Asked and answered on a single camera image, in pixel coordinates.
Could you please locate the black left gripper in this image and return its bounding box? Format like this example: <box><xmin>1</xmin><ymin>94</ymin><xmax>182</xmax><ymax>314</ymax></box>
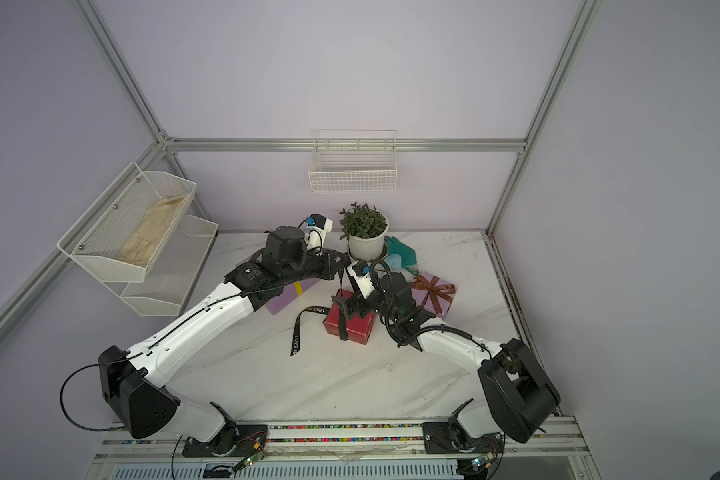
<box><xmin>282</xmin><ymin>249</ymin><xmax>348</xmax><ymax>287</ymax></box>

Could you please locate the large purple gift box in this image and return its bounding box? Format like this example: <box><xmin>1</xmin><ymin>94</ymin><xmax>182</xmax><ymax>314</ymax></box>
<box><xmin>226</xmin><ymin>257</ymin><xmax>320</xmax><ymax>315</ymax></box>

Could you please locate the black lettered ribbon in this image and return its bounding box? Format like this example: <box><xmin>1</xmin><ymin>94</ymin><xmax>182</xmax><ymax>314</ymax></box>
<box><xmin>289</xmin><ymin>263</ymin><xmax>356</xmax><ymax>358</ymax></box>

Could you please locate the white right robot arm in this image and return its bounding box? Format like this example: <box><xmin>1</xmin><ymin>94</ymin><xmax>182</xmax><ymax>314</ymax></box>
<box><xmin>334</xmin><ymin>260</ymin><xmax>560</xmax><ymax>455</ymax></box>

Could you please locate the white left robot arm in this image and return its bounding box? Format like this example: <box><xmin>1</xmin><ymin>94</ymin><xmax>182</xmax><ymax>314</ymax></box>
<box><xmin>94</xmin><ymin>214</ymin><xmax>351</xmax><ymax>456</ymax></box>

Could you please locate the small purple gift box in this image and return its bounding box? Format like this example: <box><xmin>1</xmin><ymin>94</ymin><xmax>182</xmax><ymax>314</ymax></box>
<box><xmin>410</xmin><ymin>271</ymin><xmax>458</xmax><ymax>319</ymax></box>

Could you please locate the teal cloth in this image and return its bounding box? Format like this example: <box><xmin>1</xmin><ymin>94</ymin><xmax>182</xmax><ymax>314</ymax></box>
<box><xmin>384</xmin><ymin>236</ymin><xmax>419</xmax><ymax>276</ymax></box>

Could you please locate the white plant pot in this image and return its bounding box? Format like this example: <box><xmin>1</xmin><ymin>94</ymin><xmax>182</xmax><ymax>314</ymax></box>
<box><xmin>348</xmin><ymin>215</ymin><xmax>389</xmax><ymax>262</ymax></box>

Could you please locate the green potted plant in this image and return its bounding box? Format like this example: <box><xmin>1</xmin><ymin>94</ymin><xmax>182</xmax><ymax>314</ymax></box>
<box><xmin>340</xmin><ymin>202</ymin><xmax>388</xmax><ymax>239</ymax></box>

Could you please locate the beige cloth in shelf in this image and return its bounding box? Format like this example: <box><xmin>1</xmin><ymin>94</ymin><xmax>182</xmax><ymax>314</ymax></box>
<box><xmin>116</xmin><ymin>194</ymin><xmax>188</xmax><ymax>267</ymax></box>

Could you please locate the white mesh two-tier shelf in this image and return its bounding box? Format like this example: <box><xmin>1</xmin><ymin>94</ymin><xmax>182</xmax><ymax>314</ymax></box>
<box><xmin>57</xmin><ymin>163</ymin><xmax>218</xmax><ymax>317</ymax></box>

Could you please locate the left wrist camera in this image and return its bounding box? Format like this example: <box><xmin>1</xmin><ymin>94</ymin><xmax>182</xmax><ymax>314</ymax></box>
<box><xmin>306</xmin><ymin>214</ymin><xmax>333</xmax><ymax>250</ymax></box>

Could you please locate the white wire wall basket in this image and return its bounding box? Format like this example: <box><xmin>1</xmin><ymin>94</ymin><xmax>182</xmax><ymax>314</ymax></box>
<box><xmin>308</xmin><ymin>129</ymin><xmax>398</xmax><ymax>194</ymax></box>

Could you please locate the aluminium frame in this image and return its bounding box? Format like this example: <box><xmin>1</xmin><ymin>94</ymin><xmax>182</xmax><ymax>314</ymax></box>
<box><xmin>0</xmin><ymin>0</ymin><xmax>604</xmax><ymax>480</ymax></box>

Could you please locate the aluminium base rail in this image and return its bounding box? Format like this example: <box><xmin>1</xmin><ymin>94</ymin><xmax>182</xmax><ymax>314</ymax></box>
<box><xmin>85</xmin><ymin>416</ymin><xmax>600</xmax><ymax>479</ymax></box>

